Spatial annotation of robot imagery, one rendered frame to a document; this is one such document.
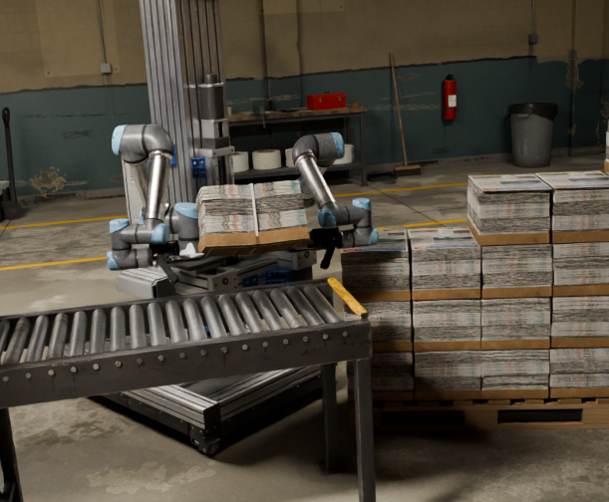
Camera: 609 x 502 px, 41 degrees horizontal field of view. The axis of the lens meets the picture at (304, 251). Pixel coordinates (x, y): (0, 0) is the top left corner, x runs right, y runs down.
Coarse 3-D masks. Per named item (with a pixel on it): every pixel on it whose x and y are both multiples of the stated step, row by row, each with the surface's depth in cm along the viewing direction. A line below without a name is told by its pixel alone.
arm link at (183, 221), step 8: (176, 208) 337; (184, 208) 335; (192, 208) 336; (176, 216) 337; (184, 216) 336; (192, 216) 336; (176, 224) 337; (184, 224) 337; (192, 224) 337; (176, 232) 340; (184, 232) 338; (192, 232) 338
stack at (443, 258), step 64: (384, 256) 337; (448, 256) 335; (512, 256) 333; (576, 256) 331; (384, 320) 344; (448, 320) 341; (512, 320) 339; (576, 320) 338; (384, 384) 352; (448, 384) 349; (512, 384) 348; (576, 384) 345
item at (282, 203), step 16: (272, 192) 297; (288, 192) 298; (272, 208) 297; (288, 208) 298; (304, 208) 299; (272, 224) 297; (288, 224) 297; (304, 224) 299; (288, 240) 296; (304, 240) 303
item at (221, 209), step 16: (208, 192) 292; (224, 192) 293; (240, 192) 295; (208, 208) 292; (224, 208) 293; (240, 208) 294; (208, 224) 291; (224, 224) 293; (240, 224) 294; (208, 256) 314
